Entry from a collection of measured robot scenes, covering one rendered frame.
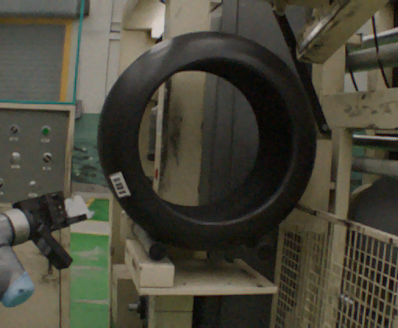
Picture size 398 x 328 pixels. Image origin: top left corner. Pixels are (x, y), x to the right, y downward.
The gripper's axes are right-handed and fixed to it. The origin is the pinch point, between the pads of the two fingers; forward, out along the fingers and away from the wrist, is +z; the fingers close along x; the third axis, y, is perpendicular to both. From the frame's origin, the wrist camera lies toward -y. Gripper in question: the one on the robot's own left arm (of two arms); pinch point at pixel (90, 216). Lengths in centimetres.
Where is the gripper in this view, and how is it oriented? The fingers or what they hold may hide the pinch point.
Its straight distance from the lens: 138.3
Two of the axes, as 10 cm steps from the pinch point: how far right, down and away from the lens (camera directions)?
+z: 6.0, -1.4, 7.9
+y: -2.9, -9.5, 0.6
